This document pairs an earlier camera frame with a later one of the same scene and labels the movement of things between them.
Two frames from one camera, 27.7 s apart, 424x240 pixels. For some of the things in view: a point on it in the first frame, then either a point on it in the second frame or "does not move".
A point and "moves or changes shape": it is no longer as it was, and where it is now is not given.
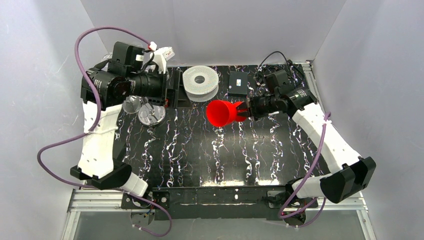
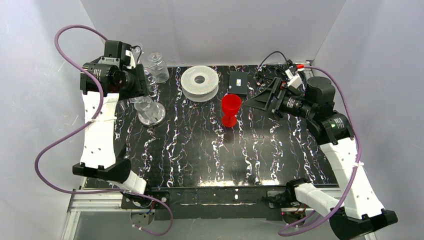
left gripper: (166, 88) → (141, 81)
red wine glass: (223, 113) moves or changes shape
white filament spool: (201, 83) does not move
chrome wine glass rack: (150, 114) does not move
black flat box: (238, 82) does not move
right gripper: (249, 108) → (274, 100)
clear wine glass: (131, 104) → (151, 113)
